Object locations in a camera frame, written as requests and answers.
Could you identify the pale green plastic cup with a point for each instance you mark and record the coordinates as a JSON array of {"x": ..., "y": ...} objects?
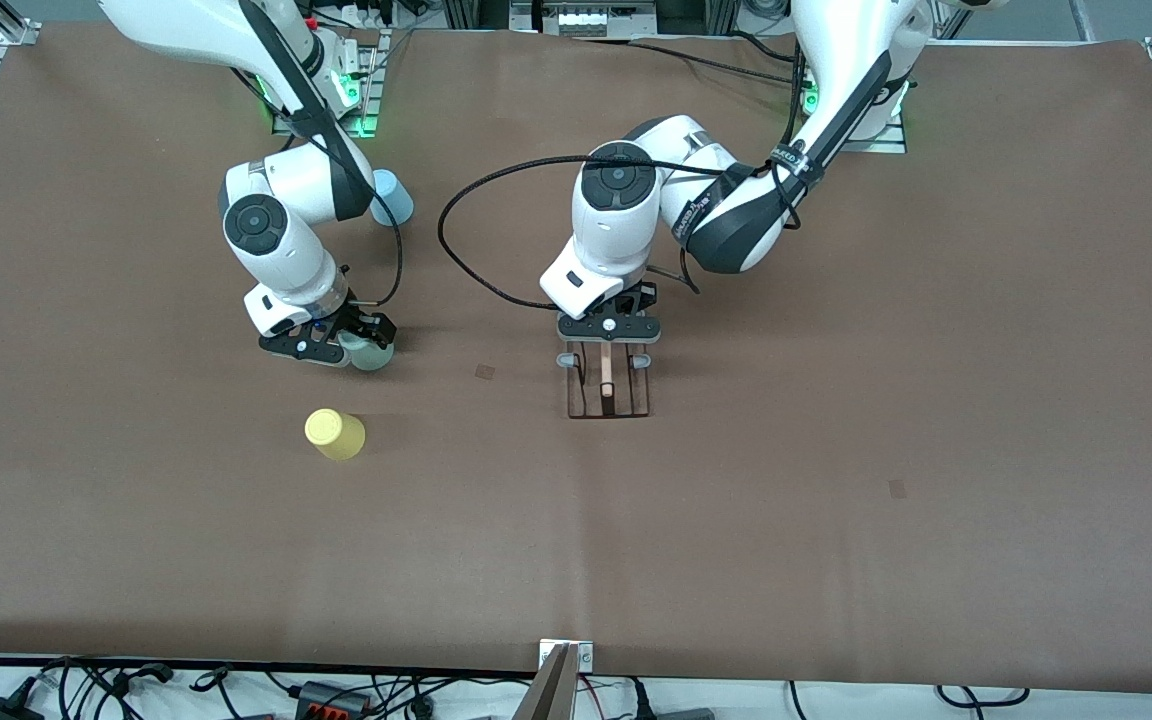
[{"x": 373, "y": 356}]

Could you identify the grey control box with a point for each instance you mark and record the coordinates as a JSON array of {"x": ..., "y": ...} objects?
[{"x": 586, "y": 18}]

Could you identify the black plug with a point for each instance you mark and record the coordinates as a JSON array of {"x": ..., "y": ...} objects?
[{"x": 671, "y": 712}]

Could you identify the black power adapter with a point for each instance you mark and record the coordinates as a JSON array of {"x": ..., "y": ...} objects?
[{"x": 1, "y": 710}]

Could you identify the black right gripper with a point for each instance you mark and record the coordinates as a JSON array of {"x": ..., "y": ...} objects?
[{"x": 360, "y": 323}]

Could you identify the orange black connector block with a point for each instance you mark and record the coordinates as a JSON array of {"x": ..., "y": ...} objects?
[{"x": 331, "y": 697}]

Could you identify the grey metal bar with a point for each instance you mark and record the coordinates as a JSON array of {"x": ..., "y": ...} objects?
[{"x": 548, "y": 695}]

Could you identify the light blue plastic cup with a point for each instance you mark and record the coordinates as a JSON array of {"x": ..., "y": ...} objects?
[{"x": 396, "y": 200}]

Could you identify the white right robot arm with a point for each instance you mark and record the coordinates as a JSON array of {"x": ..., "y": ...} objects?
[{"x": 276, "y": 240}]

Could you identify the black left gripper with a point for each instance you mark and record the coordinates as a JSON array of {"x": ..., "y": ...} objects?
[{"x": 636, "y": 299}]

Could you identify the small metal table bracket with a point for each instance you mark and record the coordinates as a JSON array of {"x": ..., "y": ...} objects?
[{"x": 584, "y": 656}]

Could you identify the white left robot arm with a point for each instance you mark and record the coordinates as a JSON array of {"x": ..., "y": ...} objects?
[{"x": 616, "y": 220}]

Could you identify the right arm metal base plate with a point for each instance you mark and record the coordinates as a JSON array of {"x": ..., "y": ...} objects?
[{"x": 366, "y": 125}]

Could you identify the yellow plastic cup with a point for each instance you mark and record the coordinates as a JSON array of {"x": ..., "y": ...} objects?
[{"x": 336, "y": 435}]

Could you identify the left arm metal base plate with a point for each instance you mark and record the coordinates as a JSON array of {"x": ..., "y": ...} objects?
[{"x": 886, "y": 146}]

